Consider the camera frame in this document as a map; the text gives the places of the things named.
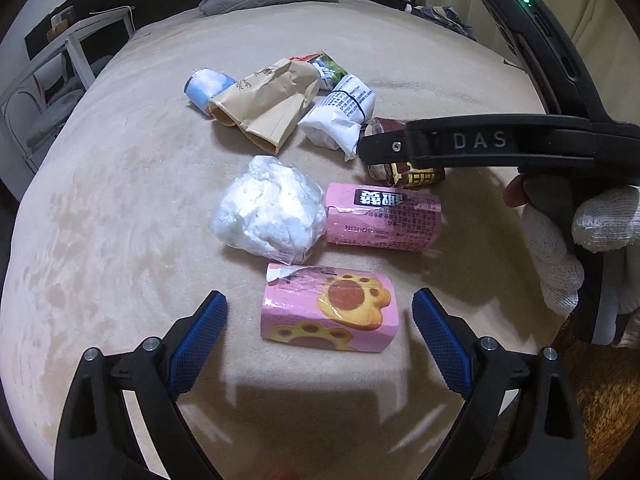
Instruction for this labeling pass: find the white chair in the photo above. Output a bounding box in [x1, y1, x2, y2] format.
[0, 7, 137, 173]

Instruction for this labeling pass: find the patterned cloth pile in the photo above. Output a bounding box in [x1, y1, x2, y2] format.
[415, 4, 477, 39]

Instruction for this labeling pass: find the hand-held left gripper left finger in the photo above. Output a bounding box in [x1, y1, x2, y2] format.
[55, 290, 229, 480]

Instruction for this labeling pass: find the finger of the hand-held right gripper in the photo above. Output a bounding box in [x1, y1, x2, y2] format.
[359, 127, 408, 167]

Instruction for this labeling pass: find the brown paper bag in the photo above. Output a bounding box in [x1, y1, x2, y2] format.
[208, 57, 321, 156]

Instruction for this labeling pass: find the pink box with black label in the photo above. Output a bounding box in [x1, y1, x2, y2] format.
[324, 182, 444, 252]

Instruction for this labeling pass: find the pink paw print box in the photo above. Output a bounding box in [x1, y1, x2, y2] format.
[261, 262, 402, 356]

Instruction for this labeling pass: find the grey chair cushion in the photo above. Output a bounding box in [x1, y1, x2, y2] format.
[25, 55, 112, 147]

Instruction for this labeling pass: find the brown chocolate wrapper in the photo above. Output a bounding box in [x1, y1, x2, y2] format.
[366, 117, 447, 190]

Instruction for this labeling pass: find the green and white wrapper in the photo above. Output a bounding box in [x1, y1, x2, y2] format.
[299, 52, 349, 91]

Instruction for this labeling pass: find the brown fluffy cloth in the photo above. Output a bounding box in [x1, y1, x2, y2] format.
[549, 329, 640, 480]

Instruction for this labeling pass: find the blue and white wrapper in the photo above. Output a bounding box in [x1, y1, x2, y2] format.
[183, 67, 237, 119]

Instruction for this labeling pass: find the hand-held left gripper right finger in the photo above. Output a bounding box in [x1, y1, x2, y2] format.
[411, 288, 589, 480]

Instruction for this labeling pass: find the clear bag of white tissue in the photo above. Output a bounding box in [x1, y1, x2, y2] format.
[212, 155, 327, 266]

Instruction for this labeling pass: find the cream curtain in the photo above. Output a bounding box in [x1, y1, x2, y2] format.
[570, 0, 640, 126]

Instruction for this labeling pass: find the person's right hand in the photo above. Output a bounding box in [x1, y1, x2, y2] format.
[504, 175, 640, 347]

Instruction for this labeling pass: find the white packet with black band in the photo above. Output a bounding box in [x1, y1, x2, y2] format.
[298, 74, 377, 162]

